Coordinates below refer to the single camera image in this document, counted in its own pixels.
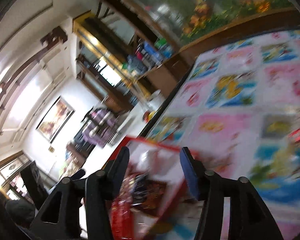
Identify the framed floral painting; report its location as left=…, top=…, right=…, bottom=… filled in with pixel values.
left=36, top=96, right=75, bottom=143

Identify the colourful patterned tablecloth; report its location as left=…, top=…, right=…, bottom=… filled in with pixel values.
left=146, top=27, right=300, bottom=239

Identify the red white box lid tray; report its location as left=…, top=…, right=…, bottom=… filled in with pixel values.
left=109, top=136, right=186, bottom=239

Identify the wooden side cabinet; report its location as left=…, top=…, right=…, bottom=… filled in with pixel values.
left=137, top=52, right=197, bottom=98

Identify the purple cloth covered table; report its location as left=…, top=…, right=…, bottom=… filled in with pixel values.
left=82, top=108, right=119, bottom=148

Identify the floral glass partition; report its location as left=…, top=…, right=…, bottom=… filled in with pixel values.
left=75, top=0, right=300, bottom=53

